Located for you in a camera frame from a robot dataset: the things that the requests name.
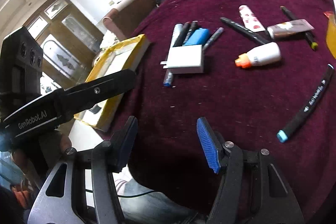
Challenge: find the white red patterned tube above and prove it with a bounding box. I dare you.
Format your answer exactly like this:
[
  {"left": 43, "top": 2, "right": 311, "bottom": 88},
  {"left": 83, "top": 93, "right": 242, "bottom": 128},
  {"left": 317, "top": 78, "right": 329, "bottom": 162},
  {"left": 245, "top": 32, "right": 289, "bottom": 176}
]
[{"left": 239, "top": 5, "right": 266, "bottom": 32}]

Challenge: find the clear blue ballpoint pen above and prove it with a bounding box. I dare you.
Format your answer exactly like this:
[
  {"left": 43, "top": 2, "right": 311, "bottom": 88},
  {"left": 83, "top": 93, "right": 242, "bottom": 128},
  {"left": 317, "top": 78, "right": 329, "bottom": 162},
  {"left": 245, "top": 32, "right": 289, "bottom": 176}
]
[{"left": 202, "top": 27, "right": 224, "bottom": 51}]

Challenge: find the black marker red cap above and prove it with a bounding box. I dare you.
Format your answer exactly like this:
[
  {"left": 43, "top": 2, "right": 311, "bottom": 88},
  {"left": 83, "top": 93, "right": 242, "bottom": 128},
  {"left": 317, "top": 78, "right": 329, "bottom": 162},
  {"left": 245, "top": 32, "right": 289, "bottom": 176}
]
[{"left": 173, "top": 22, "right": 191, "bottom": 47}]

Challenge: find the person's left hand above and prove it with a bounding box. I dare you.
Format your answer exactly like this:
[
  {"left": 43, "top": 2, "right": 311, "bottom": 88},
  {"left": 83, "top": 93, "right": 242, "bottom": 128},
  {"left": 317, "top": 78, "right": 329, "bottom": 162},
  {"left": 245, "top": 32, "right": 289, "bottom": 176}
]
[{"left": 11, "top": 130, "right": 72, "bottom": 189}]

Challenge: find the silver ointment tube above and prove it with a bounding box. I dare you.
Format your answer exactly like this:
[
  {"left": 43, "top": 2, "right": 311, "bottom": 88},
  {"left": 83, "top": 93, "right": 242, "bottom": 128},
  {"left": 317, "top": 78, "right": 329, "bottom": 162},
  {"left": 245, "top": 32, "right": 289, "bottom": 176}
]
[{"left": 163, "top": 23, "right": 183, "bottom": 87}]

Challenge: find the blue battery pack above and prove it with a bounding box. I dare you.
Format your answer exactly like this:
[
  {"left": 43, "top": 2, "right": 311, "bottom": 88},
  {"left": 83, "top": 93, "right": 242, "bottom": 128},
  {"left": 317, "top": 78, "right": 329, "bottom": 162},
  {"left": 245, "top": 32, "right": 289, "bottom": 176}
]
[{"left": 183, "top": 28, "right": 210, "bottom": 46}]

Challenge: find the maroon velvet table cloth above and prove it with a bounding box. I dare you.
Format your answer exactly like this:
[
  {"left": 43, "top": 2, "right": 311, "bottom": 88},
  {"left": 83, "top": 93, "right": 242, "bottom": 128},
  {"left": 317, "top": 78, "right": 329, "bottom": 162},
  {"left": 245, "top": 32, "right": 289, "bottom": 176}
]
[{"left": 112, "top": 0, "right": 335, "bottom": 221}]

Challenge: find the yellow taped white box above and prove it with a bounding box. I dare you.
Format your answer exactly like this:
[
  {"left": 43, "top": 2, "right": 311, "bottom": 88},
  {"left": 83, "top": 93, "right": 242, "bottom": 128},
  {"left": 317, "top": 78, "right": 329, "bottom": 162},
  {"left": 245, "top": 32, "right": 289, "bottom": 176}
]
[{"left": 74, "top": 34, "right": 150, "bottom": 132}]

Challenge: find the black marker grey cap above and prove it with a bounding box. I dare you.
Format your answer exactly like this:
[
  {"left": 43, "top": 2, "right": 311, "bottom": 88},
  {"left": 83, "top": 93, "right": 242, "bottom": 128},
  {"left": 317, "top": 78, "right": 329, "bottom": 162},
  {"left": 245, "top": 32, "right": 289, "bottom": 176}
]
[{"left": 182, "top": 20, "right": 198, "bottom": 46}]

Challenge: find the white glue bottle orange cap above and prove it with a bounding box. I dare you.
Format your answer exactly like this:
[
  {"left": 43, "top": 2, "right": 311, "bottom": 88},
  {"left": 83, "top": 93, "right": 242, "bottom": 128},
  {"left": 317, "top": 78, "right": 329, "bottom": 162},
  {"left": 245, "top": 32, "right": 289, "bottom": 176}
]
[{"left": 235, "top": 42, "right": 282, "bottom": 69}]

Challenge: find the brown armchair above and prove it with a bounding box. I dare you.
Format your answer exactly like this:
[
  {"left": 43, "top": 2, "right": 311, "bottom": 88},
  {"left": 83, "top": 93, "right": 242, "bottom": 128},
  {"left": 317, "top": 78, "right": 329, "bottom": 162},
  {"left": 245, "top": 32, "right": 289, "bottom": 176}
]
[{"left": 102, "top": 0, "right": 157, "bottom": 41}]

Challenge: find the black marker yellow cap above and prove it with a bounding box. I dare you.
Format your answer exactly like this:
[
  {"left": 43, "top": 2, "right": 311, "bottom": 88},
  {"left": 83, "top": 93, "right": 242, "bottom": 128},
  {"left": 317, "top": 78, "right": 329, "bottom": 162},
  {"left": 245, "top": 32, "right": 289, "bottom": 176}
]
[{"left": 280, "top": 6, "right": 318, "bottom": 51}]

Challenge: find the wooden glass panel door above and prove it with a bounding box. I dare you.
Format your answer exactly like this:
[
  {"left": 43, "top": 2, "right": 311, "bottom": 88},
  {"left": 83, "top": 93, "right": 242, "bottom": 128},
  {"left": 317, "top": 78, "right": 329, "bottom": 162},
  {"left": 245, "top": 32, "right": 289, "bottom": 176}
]
[{"left": 24, "top": 0, "right": 103, "bottom": 89}]

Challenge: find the black marker blue cap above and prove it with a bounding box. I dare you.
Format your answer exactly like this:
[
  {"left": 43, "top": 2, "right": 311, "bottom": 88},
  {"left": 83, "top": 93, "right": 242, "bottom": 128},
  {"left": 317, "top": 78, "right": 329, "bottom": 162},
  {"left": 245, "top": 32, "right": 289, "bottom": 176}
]
[{"left": 276, "top": 64, "right": 335, "bottom": 143}]

